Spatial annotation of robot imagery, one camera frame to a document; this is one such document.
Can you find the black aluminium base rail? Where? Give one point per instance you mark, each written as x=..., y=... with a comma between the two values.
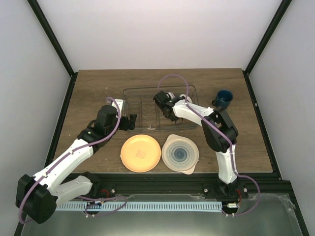
x=204, y=184

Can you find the orange plastic plate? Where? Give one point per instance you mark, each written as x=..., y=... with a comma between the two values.
x=140, y=153

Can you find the black frame post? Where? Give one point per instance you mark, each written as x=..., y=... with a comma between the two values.
x=37, y=10
x=280, y=12

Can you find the cream and teal bowl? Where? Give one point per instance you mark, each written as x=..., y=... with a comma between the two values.
x=175, y=98

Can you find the left black frame post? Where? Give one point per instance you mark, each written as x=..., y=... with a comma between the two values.
x=37, y=10

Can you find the black wire dish rack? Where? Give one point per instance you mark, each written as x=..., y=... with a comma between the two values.
x=149, y=115

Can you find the light blue slotted cable duct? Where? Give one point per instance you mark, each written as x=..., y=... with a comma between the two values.
x=143, y=206

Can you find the right black frame post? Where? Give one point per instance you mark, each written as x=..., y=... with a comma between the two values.
x=280, y=12

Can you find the clear plastic lidded bowl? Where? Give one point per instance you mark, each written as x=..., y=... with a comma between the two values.
x=180, y=154

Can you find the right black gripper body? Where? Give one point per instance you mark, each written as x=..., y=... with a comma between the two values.
x=171, y=117

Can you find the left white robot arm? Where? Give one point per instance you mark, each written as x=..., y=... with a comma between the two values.
x=39, y=195

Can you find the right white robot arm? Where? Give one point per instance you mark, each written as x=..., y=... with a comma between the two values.
x=219, y=131

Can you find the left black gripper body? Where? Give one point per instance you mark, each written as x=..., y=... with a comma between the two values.
x=124, y=127

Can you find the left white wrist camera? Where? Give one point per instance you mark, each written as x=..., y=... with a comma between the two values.
x=121, y=105

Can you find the dark blue mug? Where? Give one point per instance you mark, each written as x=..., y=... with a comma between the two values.
x=223, y=98

